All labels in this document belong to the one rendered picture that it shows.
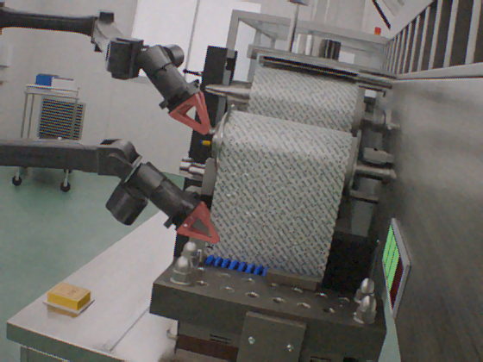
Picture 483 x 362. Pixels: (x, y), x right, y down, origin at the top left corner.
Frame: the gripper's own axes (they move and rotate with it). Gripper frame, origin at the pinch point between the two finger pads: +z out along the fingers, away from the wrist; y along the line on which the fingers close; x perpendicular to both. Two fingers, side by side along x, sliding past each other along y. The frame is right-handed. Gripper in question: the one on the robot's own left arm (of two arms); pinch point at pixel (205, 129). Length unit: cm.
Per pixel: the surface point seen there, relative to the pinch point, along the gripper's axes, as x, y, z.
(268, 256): -3.6, 6.1, 26.6
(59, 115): -278, -545, -148
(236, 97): 4.2, -23.4, -2.4
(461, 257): 30, 73, 23
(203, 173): -6.6, -2.5, 6.7
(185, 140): -172, -547, -27
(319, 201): 10.5, 5.5, 23.6
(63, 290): -38.4, 16.9, 7.8
